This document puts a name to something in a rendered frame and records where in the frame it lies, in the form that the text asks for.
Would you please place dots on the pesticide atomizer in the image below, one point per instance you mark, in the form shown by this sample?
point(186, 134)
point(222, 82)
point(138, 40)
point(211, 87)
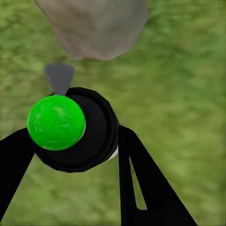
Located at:
point(75, 129)

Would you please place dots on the tree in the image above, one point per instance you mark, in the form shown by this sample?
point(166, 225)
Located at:
point(97, 29)

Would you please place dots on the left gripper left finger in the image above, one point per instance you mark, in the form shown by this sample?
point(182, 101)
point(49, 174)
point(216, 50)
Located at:
point(16, 153)

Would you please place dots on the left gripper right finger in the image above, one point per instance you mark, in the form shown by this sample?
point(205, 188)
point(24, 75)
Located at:
point(164, 208)

